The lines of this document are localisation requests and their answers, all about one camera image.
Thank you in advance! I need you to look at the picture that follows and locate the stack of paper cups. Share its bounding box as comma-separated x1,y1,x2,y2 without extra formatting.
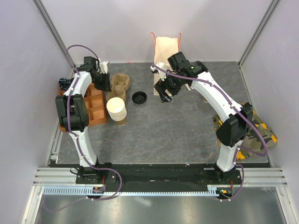
107,97,127,126

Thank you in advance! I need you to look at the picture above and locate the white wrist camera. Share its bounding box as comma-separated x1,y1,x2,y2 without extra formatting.
99,61,109,74
150,62,170,81

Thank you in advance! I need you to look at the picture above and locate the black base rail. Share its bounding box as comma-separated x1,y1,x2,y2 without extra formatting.
76,163,242,185

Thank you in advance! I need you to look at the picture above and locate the cardboard cup carrier tray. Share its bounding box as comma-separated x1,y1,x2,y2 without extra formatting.
106,73,130,101

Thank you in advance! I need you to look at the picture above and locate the camouflage yellow green cloth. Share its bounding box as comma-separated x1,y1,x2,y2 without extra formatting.
213,102,278,161

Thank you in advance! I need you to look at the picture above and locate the purple cable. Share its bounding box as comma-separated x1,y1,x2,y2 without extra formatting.
43,44,124,212
154,64,269,203

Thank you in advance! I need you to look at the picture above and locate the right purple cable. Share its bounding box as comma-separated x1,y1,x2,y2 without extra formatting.
154,64,269,203

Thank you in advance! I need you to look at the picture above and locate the orange compartment organizer tray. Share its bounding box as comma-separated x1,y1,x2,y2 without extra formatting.
59,81,109,133

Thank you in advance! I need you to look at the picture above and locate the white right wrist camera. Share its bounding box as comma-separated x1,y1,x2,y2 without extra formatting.
150,62,170,81

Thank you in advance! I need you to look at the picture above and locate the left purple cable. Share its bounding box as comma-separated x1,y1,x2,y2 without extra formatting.
43,44,124,212

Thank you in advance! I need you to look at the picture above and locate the white paper takeout bag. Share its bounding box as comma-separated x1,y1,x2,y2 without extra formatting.
149,32,182,97

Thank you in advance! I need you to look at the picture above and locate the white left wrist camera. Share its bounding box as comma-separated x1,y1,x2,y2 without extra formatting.
99,61,109,74

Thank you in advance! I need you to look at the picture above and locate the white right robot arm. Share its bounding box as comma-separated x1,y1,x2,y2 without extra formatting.
150,51,253,184

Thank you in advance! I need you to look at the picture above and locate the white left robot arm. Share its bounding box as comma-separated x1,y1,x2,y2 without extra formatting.
55,56,112,183

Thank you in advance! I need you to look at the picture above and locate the blue patterned rolled sock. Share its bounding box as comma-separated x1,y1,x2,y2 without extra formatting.
58,78,71,91

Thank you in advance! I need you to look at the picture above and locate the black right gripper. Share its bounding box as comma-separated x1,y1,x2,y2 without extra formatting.
154,70,185,104

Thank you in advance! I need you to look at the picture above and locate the grey slotted cable duct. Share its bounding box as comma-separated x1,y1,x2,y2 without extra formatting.
43,186,220,197

